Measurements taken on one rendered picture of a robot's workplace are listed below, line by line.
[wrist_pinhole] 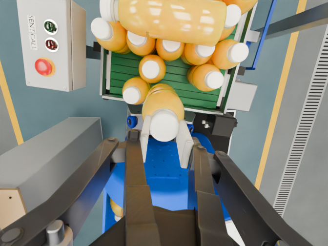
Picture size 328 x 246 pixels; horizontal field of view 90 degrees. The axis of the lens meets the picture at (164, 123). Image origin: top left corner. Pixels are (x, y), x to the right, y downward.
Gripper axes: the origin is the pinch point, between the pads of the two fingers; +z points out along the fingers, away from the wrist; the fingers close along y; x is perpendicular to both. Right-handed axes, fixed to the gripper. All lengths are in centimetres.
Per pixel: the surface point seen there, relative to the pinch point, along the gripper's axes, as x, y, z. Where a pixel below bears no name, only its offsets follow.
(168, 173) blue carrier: -16.8, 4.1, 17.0
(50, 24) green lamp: 12.4, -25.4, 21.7
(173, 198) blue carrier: -18.0, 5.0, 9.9
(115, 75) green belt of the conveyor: 2.3, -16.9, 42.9
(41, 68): 3.4, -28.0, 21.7
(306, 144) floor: -44, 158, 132
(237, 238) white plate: -52, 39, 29
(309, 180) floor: -86, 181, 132
